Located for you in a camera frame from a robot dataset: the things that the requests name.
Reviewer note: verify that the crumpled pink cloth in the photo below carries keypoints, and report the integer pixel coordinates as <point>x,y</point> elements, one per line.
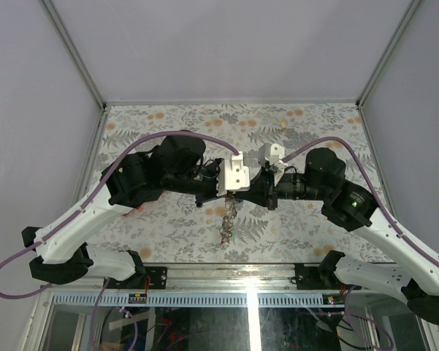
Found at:
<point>138,209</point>

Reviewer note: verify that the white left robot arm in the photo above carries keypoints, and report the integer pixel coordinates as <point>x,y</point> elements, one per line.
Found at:
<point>63,254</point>

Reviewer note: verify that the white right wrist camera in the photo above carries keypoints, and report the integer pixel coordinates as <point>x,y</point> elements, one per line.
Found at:
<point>271,157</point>

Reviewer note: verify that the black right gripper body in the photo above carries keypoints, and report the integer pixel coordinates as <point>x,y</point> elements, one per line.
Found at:
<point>288,186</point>

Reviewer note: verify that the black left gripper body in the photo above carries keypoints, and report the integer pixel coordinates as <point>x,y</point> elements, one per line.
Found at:
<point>201,180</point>

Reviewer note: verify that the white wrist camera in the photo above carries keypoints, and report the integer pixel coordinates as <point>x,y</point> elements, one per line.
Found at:
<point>233,176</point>
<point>271,157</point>

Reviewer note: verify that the aluminium front rail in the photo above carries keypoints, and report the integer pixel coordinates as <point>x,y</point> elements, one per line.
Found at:
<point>208,285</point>

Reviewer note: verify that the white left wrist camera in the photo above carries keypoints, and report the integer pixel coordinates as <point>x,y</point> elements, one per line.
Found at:
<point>233,176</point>

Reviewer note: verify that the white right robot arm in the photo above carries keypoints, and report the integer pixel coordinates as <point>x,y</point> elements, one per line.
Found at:
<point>415,280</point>

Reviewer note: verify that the large metal keyring with keys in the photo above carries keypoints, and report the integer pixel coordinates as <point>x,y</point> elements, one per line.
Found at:
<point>232,207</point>

